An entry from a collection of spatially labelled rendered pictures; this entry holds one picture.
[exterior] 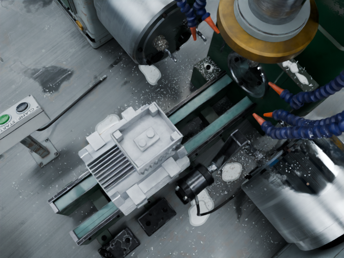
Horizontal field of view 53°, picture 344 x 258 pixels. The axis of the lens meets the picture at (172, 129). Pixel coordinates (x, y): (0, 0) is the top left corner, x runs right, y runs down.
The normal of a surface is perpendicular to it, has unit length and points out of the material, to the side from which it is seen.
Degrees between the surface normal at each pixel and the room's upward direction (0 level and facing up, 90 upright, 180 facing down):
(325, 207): 24
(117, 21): 62
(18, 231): 0
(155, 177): 0
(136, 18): 39
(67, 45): 0
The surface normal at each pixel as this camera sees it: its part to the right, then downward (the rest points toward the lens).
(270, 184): -0.58, 0.27
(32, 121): 0.57, 0.53
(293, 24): 0.04, -0.29
